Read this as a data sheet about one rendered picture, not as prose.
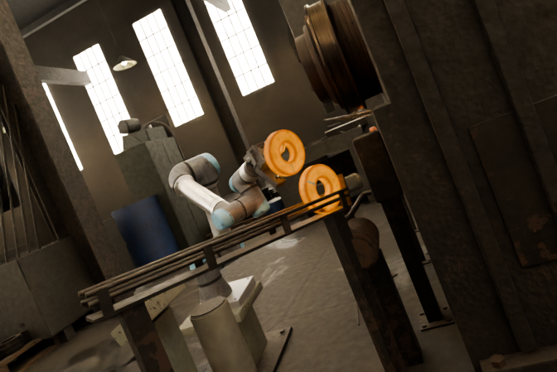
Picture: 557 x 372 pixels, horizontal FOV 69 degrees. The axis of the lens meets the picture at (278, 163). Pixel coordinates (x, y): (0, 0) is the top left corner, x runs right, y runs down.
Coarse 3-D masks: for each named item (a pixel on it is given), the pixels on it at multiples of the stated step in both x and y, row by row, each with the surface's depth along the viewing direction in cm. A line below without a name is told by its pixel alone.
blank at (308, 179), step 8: (312, 168) 126; (320, 168) 128; (328, 168) 130; (304, 176) 124; (312, 176) 125; (320, 176) 127; (328, 176) 129; (336, 176) 131; (304, 184) 123; (312, 184) 124; (328, 184) 129; (336, 184) 130; (304, 192) 123; (312, 192) 124; (328, 192) 129; (304, 200) 124; (328, 200) 127; (328, 208) 126
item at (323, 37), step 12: (312, 12) 148; (312, 24) 145; (324, 24) 143; (324, 36) 142; (324, 48) 142; (336, 48) 141; (324, 60) 142; (336, 60) 142; (336, 72) 144; (336, 84) 146; (348, 84) 146; (348, 96) 150; (348, 108) 156; (360, 108) 161
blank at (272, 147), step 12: (276, 132) 132; (288, 132) 135; (264, 144) 131; (276, 144) 131; (288, 144) 135; (300, 144) 137; (264, 156) 131; (276, 156) 130; (300, 156) 136; (276, 168) 130; (288, 168) 132; (300, 168) 135
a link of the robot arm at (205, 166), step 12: (204, 156) 180; (192, 168) 174; (204, 168) 177; (216, 168) 181; (204, 180) 178; (216, 180) 182; (216, 192) 184; (216, 228) 186; (228, 228) 189; (228, 252) 188; (228, 264) 190
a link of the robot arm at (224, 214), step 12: (180, 168) 172; (168, 180) 172; (180, 180) 167; (192, 180) 168; (180, 192) 166; (192, 192) 159; (204, 192) 157; (204, 204) 153; (216, 204) 150; (228, 204) 149; (240, 204) 149; (216, 216) 144; (228, 216) 144; (240, 216) 148
